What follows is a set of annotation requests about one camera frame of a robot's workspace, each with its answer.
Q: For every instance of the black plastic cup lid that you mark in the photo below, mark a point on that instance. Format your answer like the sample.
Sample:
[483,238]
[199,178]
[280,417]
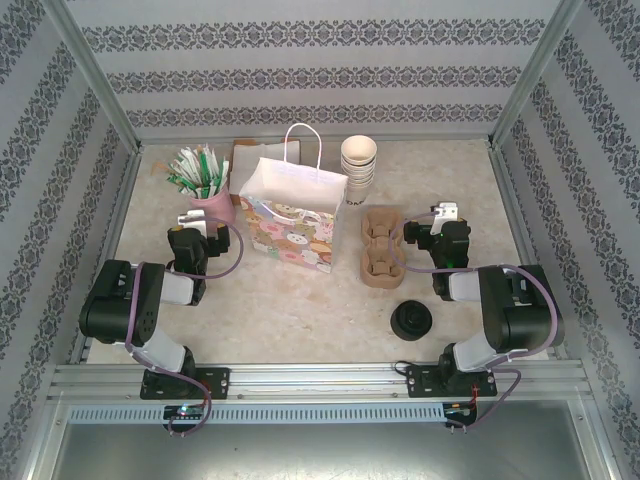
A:
[412,316]

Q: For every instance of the cartoon animal paper gift bag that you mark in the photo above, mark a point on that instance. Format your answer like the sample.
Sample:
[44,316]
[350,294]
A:
[295,240]

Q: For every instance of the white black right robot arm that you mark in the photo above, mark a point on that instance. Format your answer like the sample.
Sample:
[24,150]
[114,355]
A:
[520,320]

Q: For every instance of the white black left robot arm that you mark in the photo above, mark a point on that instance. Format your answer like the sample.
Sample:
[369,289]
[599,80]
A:
[150,330]

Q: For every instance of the pink holder cup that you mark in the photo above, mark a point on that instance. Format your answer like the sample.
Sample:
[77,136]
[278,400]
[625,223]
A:
[220,205]

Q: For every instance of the green white stick sachet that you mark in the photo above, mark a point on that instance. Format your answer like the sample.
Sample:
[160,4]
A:
[180,182]

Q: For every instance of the stack of black cup lids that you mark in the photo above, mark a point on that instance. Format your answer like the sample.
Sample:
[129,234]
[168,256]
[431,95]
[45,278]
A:
[407,337]

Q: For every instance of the wooden stirrer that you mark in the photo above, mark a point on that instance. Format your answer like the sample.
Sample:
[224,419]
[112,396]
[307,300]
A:
[205,148]

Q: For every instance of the printed white paper cup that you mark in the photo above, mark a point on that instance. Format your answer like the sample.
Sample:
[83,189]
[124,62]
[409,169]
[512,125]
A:
[358,197]

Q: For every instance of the white paper napkin stack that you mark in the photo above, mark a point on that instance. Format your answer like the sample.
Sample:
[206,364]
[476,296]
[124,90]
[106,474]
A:
[247,165]

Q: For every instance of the brown cardboard napkin tray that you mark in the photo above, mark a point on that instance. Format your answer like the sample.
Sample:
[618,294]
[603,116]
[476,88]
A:
[245,142]

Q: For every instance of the small circuit board green light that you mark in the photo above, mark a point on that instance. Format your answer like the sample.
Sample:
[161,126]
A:
[185,411]

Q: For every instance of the grey metal sheet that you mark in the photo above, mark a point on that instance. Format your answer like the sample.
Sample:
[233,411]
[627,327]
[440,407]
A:
[320,450]

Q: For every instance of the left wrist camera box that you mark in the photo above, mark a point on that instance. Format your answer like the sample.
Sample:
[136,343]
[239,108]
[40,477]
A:
[192,219]

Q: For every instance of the aluminium side rail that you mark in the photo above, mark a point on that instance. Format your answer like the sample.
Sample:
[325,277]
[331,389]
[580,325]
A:
[515,215]
[122,205]

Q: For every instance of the aluminium rail along wall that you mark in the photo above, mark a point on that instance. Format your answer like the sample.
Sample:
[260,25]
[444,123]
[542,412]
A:
[425,136]

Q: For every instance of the wide aluminium base rail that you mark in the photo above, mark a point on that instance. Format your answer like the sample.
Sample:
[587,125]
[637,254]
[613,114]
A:
[320,382]

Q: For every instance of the aluminium frame post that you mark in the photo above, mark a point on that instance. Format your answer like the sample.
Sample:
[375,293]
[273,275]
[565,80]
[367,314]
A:
[535,75]
[90,75]

